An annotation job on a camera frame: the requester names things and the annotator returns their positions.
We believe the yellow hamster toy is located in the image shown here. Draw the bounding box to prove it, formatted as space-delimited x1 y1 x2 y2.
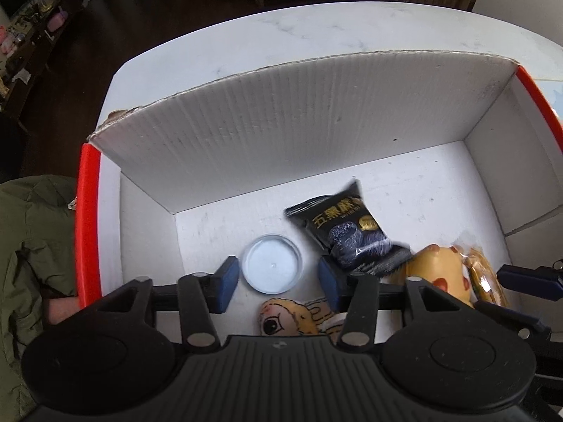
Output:
387 245 476 308

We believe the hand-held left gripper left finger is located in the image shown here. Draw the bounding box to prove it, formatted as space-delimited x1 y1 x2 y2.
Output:
94 256 240 352

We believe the dark television cabinet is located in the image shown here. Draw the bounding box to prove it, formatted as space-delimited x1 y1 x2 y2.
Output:
0 0 84 119

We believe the black snack packet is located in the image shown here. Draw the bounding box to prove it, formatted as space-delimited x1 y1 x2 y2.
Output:
284 179 413 277

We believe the plush face keychain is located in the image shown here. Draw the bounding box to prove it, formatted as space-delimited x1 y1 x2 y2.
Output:
257 298 348 344

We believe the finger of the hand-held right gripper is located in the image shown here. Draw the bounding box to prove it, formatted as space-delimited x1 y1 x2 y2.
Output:
497 264 563 293
473 301 552 339

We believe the small orange snack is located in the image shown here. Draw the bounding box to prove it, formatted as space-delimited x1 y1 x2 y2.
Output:
457 244 508 308

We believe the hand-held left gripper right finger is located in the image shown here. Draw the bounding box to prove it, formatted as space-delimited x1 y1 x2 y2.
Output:
317 257 476 352

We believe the red cardboard box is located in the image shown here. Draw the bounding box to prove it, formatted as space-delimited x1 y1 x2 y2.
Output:
75 50 563 313

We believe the person's olive jacket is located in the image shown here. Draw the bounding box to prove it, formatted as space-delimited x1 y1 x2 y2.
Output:
0 175 89 422

